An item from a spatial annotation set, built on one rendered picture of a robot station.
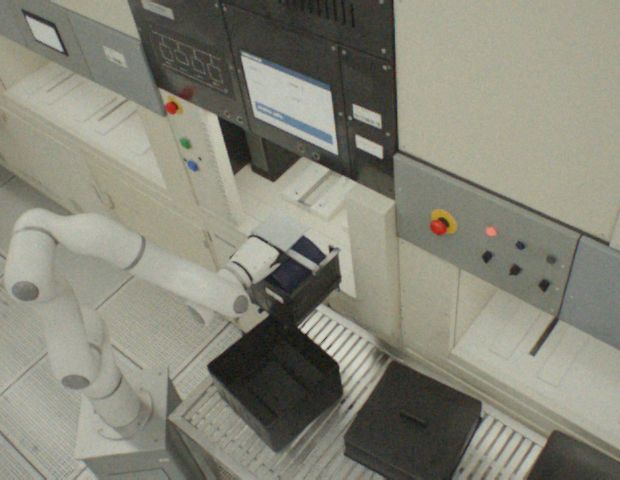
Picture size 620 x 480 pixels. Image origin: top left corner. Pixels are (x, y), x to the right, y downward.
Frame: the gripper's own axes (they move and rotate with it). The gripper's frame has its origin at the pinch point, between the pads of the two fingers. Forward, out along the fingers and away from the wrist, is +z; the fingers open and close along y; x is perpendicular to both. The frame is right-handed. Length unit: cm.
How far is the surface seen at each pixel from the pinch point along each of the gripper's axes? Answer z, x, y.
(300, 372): -11, -48, 9
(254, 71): 15.0, 37.7, -15.0
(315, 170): 49, -35, -34
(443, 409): 0, -38, 53
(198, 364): -8, -126, -66
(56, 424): -67, -126, -95
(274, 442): -34, -42, 20
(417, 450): -14, -38, 54
